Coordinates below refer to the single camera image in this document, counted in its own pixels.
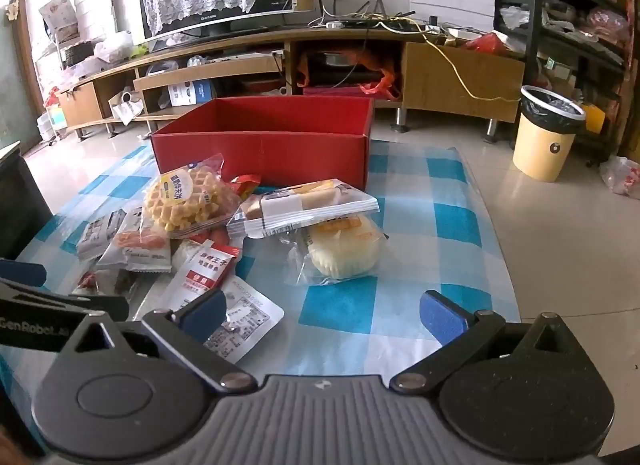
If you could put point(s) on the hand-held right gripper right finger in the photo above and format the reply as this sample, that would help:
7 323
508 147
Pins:
442 315

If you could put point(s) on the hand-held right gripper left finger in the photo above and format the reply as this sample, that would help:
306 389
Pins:
202 310

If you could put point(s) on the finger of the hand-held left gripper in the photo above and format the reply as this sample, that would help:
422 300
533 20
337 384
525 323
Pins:
20 272
75 302

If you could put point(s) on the clear packet with printed label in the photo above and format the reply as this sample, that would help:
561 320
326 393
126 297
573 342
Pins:
250 315

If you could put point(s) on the sausage packet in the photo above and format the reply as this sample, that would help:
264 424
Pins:
140 242

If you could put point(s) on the waffle packet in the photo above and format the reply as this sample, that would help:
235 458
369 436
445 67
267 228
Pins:
185 200

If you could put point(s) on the round bun packet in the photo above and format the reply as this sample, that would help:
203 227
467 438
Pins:
340 250

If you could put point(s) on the sliced sandwich bread packet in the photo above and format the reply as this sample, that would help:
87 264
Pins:
300 205

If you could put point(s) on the red cardboard box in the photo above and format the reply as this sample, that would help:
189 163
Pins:
260 155

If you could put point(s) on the clear packet dark red contents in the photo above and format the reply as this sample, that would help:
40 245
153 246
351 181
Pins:
102 285

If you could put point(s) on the white packet red label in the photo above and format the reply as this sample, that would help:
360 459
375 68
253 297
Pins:
200 270

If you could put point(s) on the dark furniture piece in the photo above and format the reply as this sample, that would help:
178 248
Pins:
22 205

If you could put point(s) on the grey wafer packet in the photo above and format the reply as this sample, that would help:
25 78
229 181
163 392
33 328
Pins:
97 235

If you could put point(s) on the blue white checked tablecloth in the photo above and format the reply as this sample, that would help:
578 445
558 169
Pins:
390 225

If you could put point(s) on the red snack packet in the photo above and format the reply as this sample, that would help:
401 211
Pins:
245 185

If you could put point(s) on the white plastic drawer unit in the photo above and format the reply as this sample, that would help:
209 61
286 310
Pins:
52 120

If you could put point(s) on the yellow trash bin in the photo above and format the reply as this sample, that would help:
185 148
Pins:
540 155

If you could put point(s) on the white paper bag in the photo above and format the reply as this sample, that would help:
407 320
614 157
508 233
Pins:
125 107

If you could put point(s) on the blue white box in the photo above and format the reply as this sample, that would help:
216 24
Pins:
197 92

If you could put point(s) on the dark woven basket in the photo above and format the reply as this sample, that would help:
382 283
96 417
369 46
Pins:
79 55

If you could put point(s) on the white plastic bag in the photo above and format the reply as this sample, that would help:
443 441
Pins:
622 177

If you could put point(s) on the wooden television stand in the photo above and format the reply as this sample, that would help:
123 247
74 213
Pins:
450 80

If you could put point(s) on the pile of white plastic bags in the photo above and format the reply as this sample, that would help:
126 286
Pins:
115 47

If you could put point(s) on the red flat box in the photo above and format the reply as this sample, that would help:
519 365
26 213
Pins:
340 91

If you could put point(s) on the white set-top box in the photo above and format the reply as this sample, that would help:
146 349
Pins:
235 59

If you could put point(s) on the orange plastic bag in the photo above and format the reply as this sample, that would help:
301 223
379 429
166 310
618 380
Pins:
382 69

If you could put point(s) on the printed cardboard box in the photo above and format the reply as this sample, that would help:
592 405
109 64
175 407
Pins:
60 20

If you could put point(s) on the red bag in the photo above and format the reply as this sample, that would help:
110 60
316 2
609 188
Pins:
487 44

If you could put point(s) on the metal pan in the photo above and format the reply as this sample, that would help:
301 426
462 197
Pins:
342 59

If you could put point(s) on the white flat device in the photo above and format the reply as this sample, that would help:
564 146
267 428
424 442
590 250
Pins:
462 34

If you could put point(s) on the black router with antennas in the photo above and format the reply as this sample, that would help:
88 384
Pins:
395 17

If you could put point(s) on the black shelving rack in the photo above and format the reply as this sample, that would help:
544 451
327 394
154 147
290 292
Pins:
535 20

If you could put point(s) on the white power strip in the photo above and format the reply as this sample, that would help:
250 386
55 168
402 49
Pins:
332 24

